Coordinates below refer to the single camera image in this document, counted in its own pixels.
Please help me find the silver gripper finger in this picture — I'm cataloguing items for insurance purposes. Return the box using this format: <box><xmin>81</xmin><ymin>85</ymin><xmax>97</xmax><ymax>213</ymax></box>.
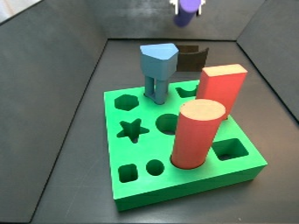
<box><xmin>169</xmin><ymin>0</ymin><xmax>179</xmax><ymax>15</ymax></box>
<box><xmin>197</xmin><ymin>0</ymin><xmax>205</xmax><ymax>16</ymax></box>

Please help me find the purple cylinder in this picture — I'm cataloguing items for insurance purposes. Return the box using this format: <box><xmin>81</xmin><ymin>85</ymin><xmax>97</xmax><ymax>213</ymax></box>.
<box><xmin>173</xmin><ymin>0</ymin><xmax>200</xmax><ymax>27</ymax></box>

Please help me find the green shape sorter board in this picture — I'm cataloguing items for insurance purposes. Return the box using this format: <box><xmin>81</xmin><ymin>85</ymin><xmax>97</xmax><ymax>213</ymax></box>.
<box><xmin>104</xmin><ymin>80</ymin><xmax>267</xmax><ymax>211</ymax></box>

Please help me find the blue pentagon block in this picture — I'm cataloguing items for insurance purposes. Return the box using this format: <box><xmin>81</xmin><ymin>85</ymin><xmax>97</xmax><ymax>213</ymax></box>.
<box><xmin>140</xmin><ymin>43</ymin><xmax>179</xmax><ymax>105</ymax></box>

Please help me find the black curved holder stand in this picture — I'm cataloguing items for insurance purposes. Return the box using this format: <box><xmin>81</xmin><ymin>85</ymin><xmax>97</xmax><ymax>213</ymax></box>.
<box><xmin>176</xmin><ymin>45</ymin><xmax>209</xmax><ymax>72</ymax></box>

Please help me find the red rectangular block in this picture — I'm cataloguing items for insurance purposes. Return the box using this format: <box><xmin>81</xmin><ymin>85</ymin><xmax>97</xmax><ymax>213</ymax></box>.
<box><xmin>196</xmin><ymin>64</ymin><xmax>248</xmax><ymax>119</ymax></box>

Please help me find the red cylinder peg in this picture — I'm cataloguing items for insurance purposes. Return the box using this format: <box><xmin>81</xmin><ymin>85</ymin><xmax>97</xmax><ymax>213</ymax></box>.
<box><xmin>171</xmin><ymin>99</ymin><xmax>225</xmax><ymax>170</ymax></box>

